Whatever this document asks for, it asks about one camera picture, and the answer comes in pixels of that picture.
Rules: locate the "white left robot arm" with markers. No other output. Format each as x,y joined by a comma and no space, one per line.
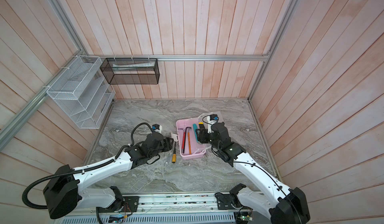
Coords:
70,189

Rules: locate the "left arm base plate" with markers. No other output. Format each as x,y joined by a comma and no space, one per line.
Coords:
129,204

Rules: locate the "orange handled screwdriver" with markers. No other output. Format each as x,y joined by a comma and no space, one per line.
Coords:
174,157

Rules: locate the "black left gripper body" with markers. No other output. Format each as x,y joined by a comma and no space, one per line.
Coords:
165,146

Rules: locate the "yellow black utility knife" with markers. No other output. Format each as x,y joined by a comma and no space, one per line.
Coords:
198,132

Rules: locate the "pink tool box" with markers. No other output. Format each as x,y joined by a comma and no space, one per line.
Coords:
198,149

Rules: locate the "black mesh wall basket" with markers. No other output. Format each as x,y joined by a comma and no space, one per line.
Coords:
118,71

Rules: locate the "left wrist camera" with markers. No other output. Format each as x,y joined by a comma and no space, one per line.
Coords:
157,128

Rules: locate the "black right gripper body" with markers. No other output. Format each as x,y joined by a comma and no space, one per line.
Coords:
207,137

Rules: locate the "teal utility knife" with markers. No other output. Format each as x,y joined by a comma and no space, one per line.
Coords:
195,127

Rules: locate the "white wire mesh shelf rack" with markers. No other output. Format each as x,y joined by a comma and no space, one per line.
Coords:
83,94

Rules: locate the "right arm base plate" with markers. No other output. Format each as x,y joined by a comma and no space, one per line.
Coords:
231,202

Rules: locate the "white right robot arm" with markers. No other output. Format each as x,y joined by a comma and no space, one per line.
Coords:
277,201

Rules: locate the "aluminium mounting rail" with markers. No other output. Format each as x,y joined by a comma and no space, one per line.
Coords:
176,202

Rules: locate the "steel hex key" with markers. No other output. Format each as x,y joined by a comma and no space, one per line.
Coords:
187,129

